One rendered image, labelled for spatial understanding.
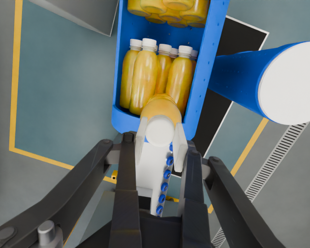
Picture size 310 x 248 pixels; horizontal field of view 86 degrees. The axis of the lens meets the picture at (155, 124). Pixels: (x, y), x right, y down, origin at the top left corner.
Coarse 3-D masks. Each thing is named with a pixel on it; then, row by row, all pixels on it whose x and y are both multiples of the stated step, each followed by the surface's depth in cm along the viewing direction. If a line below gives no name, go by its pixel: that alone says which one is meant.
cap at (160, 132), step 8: (152, 120) 22; (160, 120) 21; (168, 120) 22; (152, 128) 22; (160, 128) 21; (168, 128) 21; (152, 136) 22; (160, 136) 22; (168, 136) 22; (152, 144) 22; (160, 144) 22; (168, 144) 22
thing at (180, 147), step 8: (176, 128) 21; (176, 136) 20; (184, 136) 18; (176, 144) 18; (184, 144) 16; (176, 152) 17; (184, 152) 16; (176, 160) 16; (184, 160) 16; (176, 168) 16
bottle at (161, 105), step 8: (152, 96) 38; (160, 96) 32; (168, 96) 35; (152, 104) 26; (160, 104) 26; (168, 104) 26; (176, 104) 33; (144, 112) 26; (152, 112) 25; (160, 112) 24; (168, 112) 24; (176, 112) 26; (176, 120) 25
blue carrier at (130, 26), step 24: (120, 0) 41; (216, 0) 35; (120, 24) 43; (144, 24) 56; (216, 24) 38; (120, 48) 49; (216, 48) 43; (120, 72) 53; (192, 96) 42; (120, 120) 46; (192, 120) 46
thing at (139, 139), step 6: (144, 120) 20; (144, 126) 18; (138, 132) 17; (144, 132) 17; (138, 138) 16; (144, 138) 21; (138, 144) 16; (138, 150) 16; (138, 156) 16; (138, 162) 16
